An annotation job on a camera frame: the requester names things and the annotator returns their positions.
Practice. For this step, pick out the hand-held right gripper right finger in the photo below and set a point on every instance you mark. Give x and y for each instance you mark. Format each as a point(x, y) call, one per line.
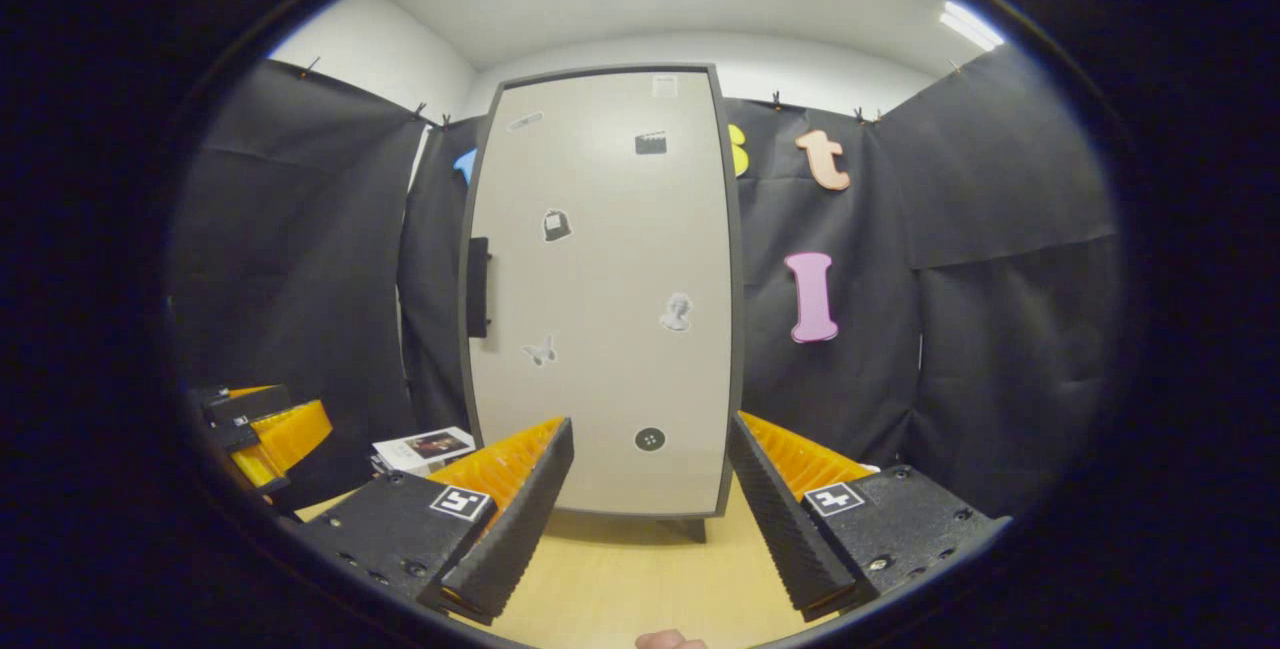
point(785, 519)

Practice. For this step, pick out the black backdrop cloth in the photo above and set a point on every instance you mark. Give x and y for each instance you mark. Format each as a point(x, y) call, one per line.
point(990, 229)

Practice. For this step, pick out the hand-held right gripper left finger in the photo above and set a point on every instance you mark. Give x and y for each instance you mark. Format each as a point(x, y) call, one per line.
point(520, 519)

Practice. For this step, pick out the dark grey cabinet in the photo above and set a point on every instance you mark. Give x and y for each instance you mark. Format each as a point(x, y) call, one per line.
point(690, 531)

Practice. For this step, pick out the light grey cabinet door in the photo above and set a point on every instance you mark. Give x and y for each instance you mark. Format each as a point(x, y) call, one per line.
point(600, 259)

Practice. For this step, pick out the small ceiling light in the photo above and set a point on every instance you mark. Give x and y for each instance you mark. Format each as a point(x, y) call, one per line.
point(970, 26)

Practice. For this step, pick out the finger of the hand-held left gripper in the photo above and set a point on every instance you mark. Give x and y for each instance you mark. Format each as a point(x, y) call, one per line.
point(295, 434)
point(250, 407)

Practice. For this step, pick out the stack of books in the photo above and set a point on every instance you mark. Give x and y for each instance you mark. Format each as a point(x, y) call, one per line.
point(425, 447)

